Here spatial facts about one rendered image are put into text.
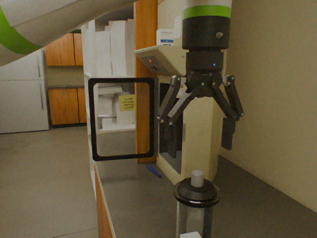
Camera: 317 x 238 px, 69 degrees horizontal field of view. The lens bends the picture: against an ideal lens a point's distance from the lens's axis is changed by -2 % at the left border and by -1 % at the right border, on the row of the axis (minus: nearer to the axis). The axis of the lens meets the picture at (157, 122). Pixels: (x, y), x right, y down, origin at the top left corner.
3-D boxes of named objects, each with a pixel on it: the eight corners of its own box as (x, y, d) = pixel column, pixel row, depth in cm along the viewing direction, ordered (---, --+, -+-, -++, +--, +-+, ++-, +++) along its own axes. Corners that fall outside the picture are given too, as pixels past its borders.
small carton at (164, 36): (169, 47, 88) (169, 30, 87) (173, 46, 83) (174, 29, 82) (156, 47, 87) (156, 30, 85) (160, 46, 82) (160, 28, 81)
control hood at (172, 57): (156, 73, 111) (157, 51, 109) (188, 75, 82) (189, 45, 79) (133, 73, 108) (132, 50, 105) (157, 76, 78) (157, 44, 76)
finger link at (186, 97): (207, 84, 46) (202, 79, 46) (172, 128, 46) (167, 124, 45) (197, 83, 50) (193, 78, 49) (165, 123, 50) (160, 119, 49)
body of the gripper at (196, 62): (212, 52, 52) (210, 93, 54) (177, 51, 49) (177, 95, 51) (234, 50, 45) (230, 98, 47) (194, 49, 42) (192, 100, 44)
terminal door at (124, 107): (154, 156, 120) (154, 77, 110) (92, 161, 113) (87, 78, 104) (153, 156, 120) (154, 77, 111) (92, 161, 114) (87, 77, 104)
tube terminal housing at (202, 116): (198, 158, 131) (205, 10, 113) (235, 185, 101) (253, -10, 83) (156, 164, 123) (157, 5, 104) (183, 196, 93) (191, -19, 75)
